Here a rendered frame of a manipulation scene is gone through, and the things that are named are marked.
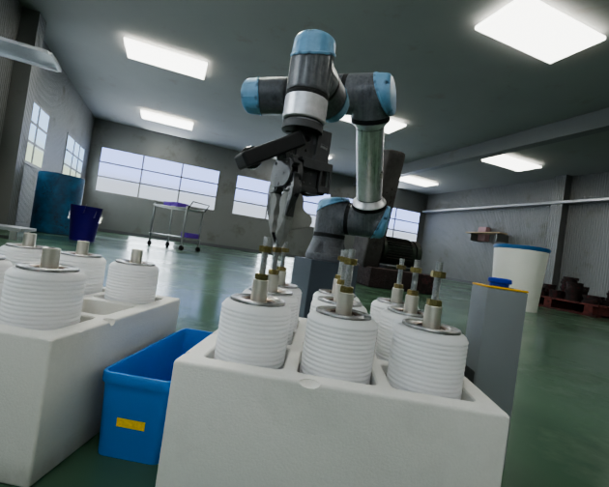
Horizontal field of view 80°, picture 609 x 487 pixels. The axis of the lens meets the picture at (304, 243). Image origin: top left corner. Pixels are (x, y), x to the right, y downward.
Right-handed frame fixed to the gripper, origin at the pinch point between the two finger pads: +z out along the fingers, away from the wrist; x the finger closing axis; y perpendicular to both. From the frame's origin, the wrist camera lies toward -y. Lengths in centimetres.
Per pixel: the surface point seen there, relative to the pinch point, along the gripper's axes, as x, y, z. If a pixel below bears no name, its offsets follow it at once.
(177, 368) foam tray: -12.2, -16.2, 17.3
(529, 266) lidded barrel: 157, 386, -15
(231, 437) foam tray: -16.4, -10.0, 24.0
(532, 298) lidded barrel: 155, 395, 19
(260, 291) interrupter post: -10.8, -6.4, 7.7
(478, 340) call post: -16.8, 34.2, 12.9
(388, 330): -13.5, 15.5, 12.2
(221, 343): -10.8, -10.7, 14.8
